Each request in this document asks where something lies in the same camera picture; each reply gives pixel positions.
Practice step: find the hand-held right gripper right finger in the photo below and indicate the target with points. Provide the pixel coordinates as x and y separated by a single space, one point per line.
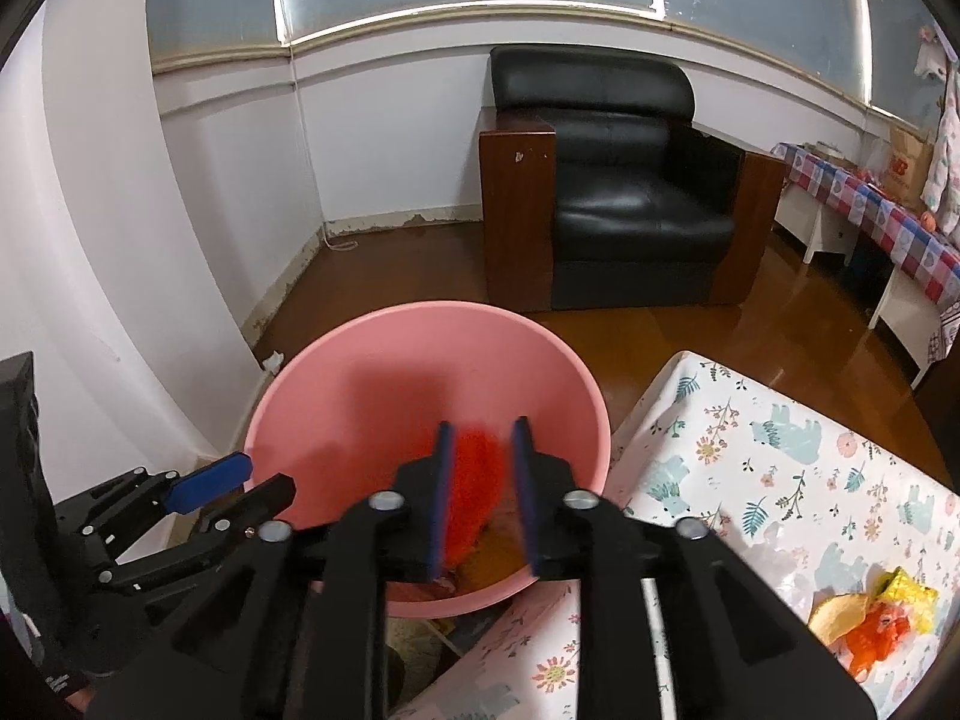
527 510

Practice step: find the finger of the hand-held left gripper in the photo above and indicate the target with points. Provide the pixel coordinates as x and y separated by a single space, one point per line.
210 480
259 502

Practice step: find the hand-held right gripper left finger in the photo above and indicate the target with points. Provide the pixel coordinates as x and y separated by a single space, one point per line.
442 510

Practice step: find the red honeycomb paper piece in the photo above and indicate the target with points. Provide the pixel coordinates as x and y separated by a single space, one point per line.
476 495

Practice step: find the pink plastic bucket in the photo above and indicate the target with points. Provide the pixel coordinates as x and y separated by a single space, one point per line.
360 390

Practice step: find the table with floral cloth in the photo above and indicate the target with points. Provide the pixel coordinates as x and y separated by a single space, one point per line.
787 480

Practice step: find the clear plastic bag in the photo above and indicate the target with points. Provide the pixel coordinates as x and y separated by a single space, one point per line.
784 570

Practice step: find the black leather armchair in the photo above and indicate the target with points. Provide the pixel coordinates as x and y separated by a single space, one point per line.
630 202

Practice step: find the orange peel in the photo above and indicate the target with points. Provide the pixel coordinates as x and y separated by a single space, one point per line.
836 619

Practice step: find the orange honeycomb paper piece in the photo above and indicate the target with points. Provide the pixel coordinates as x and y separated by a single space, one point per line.
881 641

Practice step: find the yellow honeycomb paper piece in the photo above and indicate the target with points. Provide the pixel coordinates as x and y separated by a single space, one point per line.
907 596

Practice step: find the white side cabinet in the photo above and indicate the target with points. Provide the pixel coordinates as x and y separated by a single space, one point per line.
911 322

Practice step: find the table with checkered cloth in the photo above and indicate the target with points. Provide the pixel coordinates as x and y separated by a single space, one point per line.
885 217

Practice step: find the orange fruit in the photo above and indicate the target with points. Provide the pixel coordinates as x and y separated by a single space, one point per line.
928 220

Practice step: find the brown paper bag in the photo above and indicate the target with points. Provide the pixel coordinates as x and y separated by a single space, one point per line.
907 165

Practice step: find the hanging floral clothes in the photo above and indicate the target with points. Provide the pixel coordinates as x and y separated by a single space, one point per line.
945 157

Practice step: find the white plush hat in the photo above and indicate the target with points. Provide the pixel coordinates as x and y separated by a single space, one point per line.
930 52

